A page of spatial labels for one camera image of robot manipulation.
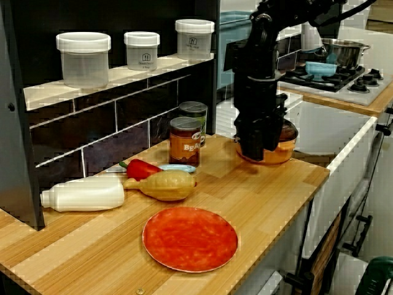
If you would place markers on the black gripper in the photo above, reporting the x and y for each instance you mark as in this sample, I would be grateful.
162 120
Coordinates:
258 104

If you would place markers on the orange toy pot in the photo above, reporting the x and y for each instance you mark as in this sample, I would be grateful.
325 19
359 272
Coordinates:
282 155

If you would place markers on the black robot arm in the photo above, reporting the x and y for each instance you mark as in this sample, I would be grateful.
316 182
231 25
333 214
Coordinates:
261 46

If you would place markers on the green label toy can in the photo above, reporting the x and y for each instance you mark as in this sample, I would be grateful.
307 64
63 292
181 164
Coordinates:
199 112

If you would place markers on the white toy sink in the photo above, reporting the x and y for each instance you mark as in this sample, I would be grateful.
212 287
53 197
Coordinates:
334 129

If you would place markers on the orange beans toy can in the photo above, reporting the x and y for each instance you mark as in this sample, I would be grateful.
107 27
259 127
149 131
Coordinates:
184 147

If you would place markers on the light blue toy spoon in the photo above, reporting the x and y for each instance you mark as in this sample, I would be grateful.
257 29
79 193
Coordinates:
179 168

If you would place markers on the light blue bowl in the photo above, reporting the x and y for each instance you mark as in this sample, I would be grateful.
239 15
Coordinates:
320 69

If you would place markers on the black stove burner grate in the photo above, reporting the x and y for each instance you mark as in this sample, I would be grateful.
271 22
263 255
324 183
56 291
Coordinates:
340 78

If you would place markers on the yellow squash toy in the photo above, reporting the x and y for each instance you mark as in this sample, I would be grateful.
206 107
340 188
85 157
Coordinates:
167 186

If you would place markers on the black stove knob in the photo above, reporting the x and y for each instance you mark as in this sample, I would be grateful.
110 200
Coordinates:
376 73
360 87
368 79

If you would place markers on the white stove top base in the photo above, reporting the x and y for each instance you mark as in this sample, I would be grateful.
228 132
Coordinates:
367 96

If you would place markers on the red round plate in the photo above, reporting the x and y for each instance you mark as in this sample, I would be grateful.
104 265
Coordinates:
190 239

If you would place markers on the brown wooden cabinet panel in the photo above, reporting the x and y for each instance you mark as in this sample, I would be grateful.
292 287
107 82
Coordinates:
328 246

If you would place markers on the blue box with dark window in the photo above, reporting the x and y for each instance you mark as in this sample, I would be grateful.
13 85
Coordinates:
230 30

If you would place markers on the red toy pepper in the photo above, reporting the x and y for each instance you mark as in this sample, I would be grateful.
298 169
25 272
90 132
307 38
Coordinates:
141 169

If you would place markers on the stainless steel pot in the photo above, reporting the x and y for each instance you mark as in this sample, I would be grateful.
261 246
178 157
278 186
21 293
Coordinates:
347 53

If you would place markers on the medium clear plastic jar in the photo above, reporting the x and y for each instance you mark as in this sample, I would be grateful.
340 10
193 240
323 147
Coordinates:
193 41

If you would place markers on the small clear plastic jar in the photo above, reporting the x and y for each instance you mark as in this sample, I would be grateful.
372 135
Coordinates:
142 53

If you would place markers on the cream shelf board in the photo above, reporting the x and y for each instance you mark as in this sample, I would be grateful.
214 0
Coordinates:
122 77

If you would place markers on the dark tile backsplash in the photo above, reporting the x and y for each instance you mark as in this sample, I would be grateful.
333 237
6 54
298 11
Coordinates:
98 129

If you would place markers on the green plastic object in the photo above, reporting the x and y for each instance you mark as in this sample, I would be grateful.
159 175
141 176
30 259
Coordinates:
379 276

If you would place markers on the white plastic bottle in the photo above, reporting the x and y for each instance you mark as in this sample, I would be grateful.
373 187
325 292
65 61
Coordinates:
89 195

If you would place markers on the large clear plastic jar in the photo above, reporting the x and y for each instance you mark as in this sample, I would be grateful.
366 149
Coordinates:
83 64

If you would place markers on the dark grey hutch frame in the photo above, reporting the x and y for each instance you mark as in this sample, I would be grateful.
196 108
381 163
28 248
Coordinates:
18 138

